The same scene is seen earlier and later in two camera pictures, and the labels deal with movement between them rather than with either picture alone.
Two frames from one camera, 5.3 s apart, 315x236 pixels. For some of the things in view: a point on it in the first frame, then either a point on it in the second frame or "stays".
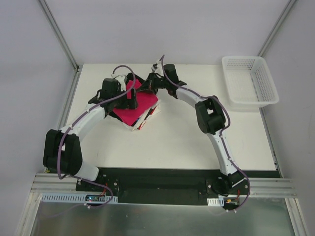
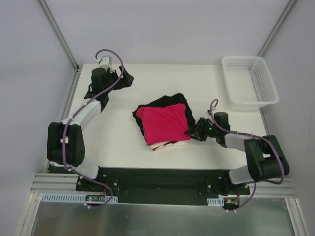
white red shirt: [154, 109] -> [156, 146]
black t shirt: [130, 76] -> [165, 101]
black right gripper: [148, 84] -> [200, 129]
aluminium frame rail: [50, 182] stays
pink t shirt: [146, 100] -> [164, 124]
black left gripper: [131, 101] -> [120, 81]
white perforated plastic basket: [248, 83] stays
